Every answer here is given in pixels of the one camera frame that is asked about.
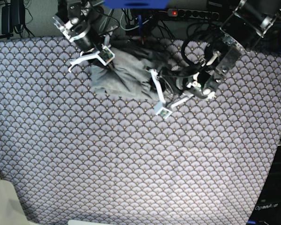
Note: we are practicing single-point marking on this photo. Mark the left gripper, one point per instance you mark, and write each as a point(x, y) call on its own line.
point(189, 82)

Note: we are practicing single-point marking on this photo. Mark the grey T-shirt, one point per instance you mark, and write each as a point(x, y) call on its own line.
point(128, 76)

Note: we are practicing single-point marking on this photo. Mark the black power strip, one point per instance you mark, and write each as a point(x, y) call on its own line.
point(194, 14)

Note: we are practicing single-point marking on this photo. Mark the black OpenArm box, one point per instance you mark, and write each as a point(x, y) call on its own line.
point(267, 210)

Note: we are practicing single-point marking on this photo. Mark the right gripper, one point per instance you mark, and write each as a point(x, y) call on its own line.
point(79, 29)

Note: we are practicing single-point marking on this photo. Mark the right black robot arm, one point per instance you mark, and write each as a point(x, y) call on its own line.
point(77, 7)

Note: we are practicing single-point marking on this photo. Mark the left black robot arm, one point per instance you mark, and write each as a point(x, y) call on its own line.
point(242, 30)

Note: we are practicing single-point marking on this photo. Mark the beige chair at lower left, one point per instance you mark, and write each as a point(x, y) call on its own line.
point(11, 212)

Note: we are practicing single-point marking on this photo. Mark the fan-patterned tablecloth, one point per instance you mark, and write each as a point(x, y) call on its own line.
point(72, 153)

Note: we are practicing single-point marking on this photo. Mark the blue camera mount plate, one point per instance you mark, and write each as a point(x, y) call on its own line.
point(136, 4)

